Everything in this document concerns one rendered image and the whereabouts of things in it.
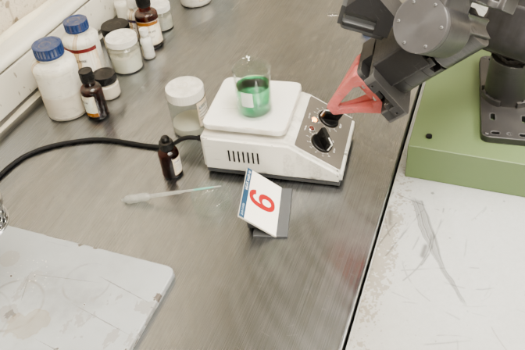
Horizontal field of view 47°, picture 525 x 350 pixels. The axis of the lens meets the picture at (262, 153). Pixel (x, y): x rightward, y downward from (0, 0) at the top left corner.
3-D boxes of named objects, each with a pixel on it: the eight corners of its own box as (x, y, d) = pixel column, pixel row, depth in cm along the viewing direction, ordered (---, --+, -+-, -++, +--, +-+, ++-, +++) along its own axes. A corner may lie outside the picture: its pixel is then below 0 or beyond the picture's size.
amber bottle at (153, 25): (139, 41, 120) (126, -10, 113) (160, 37, 121) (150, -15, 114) (144, 52, 117) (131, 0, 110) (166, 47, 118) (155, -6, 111)
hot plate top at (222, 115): (303, 87, 90) (302, 82, 89) (285, 137, 81) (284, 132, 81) (226, 80, 93) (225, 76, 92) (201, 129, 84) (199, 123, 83)
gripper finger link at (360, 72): (308, 103, 74) (369, 64, 68) (319, 70, 79) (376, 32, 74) (344, 139, 76) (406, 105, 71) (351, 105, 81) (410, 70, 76)
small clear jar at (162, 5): (155, 34, 122) (149, 11, 119) (149, 25, 125) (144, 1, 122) (176, 29, 123) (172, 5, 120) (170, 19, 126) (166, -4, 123)
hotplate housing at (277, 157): (355, 131, 94) (355, 88, 88) (341, 190, 84) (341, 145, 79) (218, 118, 99) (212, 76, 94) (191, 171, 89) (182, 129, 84)
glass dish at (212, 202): (229, 219, 81) (226, 207, 80) (189, 218, 82) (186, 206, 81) (234, 190, 86) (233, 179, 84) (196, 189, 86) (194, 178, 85)
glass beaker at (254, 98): (277, 121, 83) (273, 71, 78) (238, 126, 83) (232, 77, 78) (270, 96, 88) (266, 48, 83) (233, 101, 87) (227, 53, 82)
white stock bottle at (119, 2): (147, 29, 124) (137, -10, 118) (124, 36, 122) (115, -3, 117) (138, 20, 127) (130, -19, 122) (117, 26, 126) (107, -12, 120)
